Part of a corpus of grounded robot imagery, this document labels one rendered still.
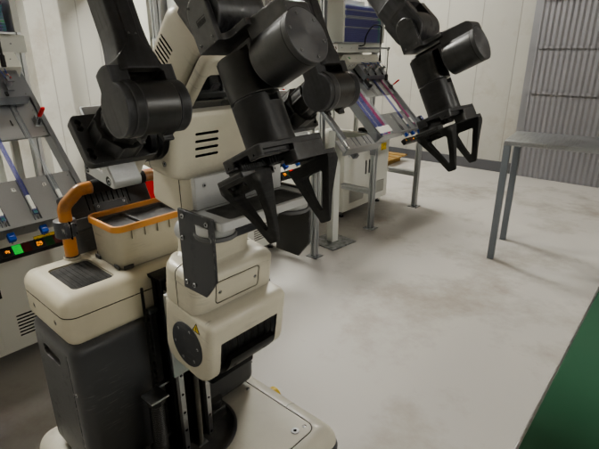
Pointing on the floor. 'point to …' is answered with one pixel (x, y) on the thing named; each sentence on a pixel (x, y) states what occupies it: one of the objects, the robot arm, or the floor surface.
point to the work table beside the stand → (517, 168)
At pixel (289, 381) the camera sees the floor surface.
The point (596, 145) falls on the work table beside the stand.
